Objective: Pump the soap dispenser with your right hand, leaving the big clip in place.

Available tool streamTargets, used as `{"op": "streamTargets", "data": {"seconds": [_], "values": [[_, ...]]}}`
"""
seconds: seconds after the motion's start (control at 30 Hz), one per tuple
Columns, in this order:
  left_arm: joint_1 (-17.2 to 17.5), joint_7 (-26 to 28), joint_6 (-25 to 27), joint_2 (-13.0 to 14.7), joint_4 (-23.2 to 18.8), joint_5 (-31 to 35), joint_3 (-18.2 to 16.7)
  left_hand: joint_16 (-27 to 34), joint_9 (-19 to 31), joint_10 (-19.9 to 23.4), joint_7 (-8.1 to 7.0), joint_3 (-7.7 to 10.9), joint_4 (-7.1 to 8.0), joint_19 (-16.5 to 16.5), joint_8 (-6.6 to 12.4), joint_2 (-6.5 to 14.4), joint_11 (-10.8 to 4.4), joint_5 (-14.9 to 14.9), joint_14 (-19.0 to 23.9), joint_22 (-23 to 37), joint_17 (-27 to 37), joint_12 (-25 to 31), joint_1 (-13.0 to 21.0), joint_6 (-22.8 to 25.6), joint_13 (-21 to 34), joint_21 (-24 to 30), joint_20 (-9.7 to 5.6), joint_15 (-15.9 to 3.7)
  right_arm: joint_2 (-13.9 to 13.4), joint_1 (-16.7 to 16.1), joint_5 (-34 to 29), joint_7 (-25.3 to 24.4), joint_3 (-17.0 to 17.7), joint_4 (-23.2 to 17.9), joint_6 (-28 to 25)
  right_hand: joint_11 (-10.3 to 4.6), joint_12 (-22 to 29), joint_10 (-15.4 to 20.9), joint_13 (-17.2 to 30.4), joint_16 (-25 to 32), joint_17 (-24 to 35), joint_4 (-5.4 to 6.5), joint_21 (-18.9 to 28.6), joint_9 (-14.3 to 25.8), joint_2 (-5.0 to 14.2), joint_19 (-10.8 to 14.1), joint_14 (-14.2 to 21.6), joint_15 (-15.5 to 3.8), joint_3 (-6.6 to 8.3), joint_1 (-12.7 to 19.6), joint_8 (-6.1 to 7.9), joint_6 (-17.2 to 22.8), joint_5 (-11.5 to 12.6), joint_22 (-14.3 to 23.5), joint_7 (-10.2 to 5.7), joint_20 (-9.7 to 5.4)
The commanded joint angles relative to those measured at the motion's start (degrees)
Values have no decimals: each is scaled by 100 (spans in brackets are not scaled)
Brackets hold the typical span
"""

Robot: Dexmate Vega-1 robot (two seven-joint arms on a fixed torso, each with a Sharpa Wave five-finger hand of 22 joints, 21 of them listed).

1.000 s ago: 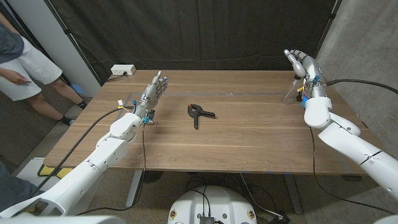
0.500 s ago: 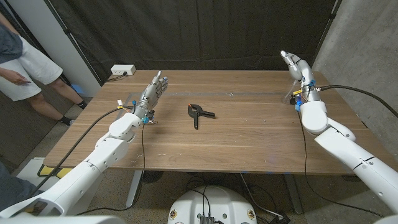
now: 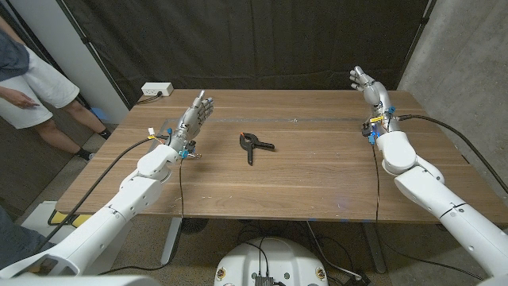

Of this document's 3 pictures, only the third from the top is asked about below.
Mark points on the yellow floor object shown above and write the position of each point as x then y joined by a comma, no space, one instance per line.
73,218

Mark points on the black box on torso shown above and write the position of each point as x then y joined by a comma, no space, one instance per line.
263,280

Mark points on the person in white shorts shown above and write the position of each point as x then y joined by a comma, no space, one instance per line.
43,83

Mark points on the small orange object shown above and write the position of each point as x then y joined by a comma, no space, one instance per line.
250,145

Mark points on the grey table leg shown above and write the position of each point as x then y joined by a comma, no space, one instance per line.
375,250
171,238

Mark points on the black backdrop stand pole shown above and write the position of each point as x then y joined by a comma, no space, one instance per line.
416,43
95,55

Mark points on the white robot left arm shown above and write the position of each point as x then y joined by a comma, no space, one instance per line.
119,206

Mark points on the person's bare hand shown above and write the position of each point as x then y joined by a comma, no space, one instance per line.
21,101

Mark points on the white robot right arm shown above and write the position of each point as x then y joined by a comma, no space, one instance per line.
436,194

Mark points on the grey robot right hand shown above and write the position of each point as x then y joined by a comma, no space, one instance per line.
377,97

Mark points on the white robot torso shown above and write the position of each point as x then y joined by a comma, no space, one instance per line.
274,258

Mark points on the person in dark grey clothes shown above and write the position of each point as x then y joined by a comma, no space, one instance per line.
16,242

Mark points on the black backdrop cloth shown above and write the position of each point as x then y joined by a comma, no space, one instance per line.
258,39

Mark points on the blue floor object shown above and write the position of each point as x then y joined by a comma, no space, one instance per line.
99,114

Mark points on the white power strip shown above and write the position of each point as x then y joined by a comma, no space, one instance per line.
156,88

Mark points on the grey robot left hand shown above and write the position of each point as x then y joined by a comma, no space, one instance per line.
189,123

